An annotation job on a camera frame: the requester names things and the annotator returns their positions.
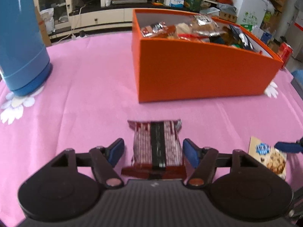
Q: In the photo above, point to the white chest freezer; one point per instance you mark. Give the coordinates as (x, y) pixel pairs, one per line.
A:
(252, 12)

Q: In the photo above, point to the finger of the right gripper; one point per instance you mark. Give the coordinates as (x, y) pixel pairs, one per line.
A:
(290, 147)

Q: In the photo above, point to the beige chocolate cookie packet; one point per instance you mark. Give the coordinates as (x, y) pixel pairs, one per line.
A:
(270, 157)

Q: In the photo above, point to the dark blue snack packet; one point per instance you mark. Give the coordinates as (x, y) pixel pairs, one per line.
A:
(242, 38)

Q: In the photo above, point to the brown chocolate bar packet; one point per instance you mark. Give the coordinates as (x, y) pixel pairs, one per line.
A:
(154, 29)

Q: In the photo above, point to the red soda can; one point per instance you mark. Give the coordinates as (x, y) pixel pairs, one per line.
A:
(285, 51)

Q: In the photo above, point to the orange storage box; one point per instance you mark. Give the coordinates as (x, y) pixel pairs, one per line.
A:
(180, 69)

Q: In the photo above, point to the pink floral tablecloth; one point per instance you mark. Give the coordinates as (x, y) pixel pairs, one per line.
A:
(91, 95)

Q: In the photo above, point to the dark red wafer packet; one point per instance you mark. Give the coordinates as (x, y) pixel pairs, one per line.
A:
(157, 150)

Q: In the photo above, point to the red jujube snack bag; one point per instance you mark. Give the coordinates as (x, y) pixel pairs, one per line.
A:
(199, 27)

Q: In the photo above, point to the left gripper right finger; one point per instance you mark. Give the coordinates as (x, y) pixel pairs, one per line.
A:
(203, 160)

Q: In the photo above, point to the blue thermos jug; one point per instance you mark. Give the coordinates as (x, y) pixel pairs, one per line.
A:
(25, 63)

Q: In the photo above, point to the white tv cabinet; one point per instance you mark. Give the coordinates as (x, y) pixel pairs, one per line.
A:
(97, 20)

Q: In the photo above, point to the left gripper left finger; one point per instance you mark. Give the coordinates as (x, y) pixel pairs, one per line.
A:
(103, 162)

